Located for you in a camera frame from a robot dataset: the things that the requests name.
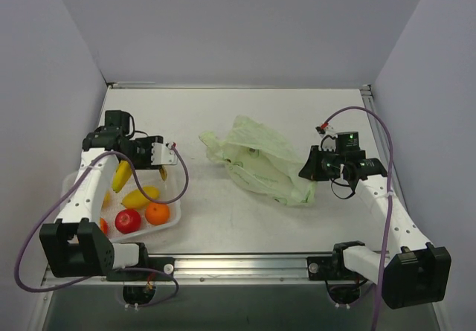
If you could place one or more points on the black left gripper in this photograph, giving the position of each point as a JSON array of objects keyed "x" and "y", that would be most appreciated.
[{"x": 149, "y": 154}]

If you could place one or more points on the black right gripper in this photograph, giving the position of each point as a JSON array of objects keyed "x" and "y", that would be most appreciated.
[{"x": 317, "y": 164}]

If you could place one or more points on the yellow banana bunch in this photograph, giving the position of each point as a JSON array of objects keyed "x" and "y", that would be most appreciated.
[{"x": 122, "y": 175}]

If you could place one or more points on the yellow mango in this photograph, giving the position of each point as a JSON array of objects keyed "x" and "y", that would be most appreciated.
[{"x": 136, "y": 199}]

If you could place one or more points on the light green plastic bag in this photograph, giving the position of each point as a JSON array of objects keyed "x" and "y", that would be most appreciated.
[{"x": 261, "y": 160}]

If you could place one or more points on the orange fruit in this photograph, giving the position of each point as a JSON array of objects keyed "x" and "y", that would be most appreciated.
[{"x": 157, "y": 214}]

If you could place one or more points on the red apple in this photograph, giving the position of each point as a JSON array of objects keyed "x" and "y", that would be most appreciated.
[{"x": 128, "y": 221}]

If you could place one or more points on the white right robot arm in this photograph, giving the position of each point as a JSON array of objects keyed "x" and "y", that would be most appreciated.
[{"x": 409, "y": 269}]

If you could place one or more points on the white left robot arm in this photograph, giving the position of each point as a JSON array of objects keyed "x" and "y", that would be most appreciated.
[{"x": 74, "y": 244}]

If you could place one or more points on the white plastic basket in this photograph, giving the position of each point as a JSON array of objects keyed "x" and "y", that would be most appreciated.
[{"x": 87, "y": 200}]

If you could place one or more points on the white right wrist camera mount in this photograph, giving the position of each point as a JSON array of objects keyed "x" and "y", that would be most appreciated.
[{"x": 328, "y": 140}]

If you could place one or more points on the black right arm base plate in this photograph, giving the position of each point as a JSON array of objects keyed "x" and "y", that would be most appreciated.
[{"x": 321, "y": 268}]

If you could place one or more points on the aluminium front rail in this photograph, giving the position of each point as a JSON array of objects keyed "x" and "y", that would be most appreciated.
[{"x": 237, "y": 269}]

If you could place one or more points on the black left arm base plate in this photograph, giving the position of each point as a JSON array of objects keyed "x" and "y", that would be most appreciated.
[{"x": 155, "y": 269}]

